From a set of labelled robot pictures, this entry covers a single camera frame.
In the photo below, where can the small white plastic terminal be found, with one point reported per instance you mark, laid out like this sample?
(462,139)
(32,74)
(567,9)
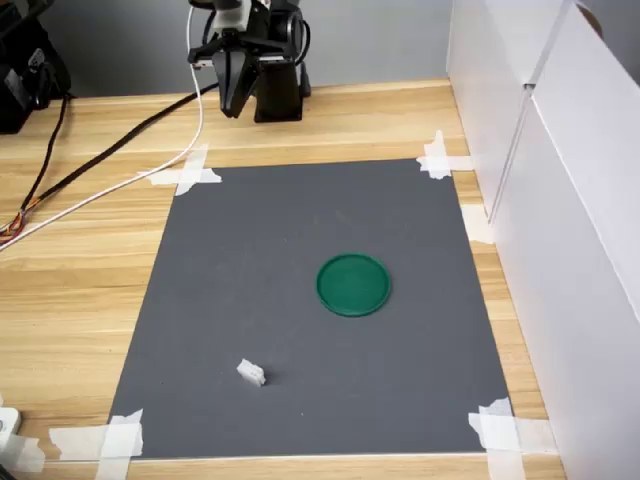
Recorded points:
(251,373)

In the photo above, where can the round green lid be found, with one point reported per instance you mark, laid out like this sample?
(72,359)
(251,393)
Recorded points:
(354,285)

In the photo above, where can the white masking tape cross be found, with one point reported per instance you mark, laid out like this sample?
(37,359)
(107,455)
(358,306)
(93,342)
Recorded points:
(192,172)
(437,162)
(117,442)
(500,435)

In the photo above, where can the dark grey mat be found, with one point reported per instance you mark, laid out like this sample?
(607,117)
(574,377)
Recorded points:
(250,250)

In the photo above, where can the black electronic device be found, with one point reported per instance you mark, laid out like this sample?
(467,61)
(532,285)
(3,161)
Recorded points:
(20,75)

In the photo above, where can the white partition panel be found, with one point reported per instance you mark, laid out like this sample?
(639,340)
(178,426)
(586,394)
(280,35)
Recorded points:
(590,250)
(485,75)

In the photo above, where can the white masking tape strip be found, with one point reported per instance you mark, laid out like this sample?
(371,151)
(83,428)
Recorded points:
(475,225)

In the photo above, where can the white tape piece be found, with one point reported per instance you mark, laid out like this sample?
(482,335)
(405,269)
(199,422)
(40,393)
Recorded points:
(27,452)

